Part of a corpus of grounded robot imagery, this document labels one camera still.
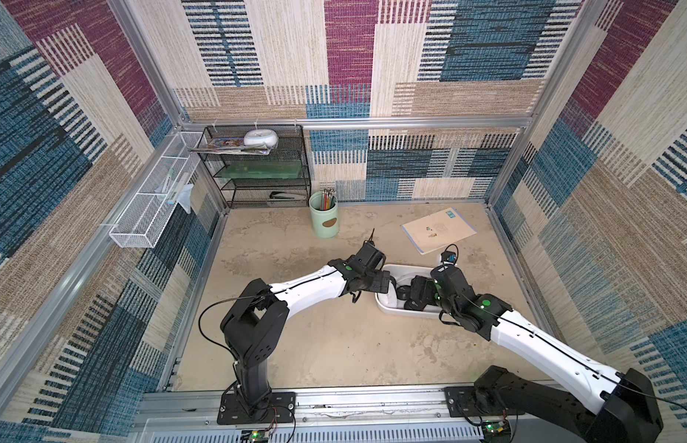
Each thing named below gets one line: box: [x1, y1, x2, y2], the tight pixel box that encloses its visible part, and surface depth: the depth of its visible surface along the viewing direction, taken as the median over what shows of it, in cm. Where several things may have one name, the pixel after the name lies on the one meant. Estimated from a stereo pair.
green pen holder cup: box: [308, 191, 340, 240], surface depth 104 cm
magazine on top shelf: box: [189, 136, 273, 156], surface depth 87 cm
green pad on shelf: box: [216, 159, 302, 180], surface depth 98 cm
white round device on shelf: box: [242, 128, 279, 150], surface depth 91 cm
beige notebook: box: [400, 206, 478, 256], surface depth 114 cm
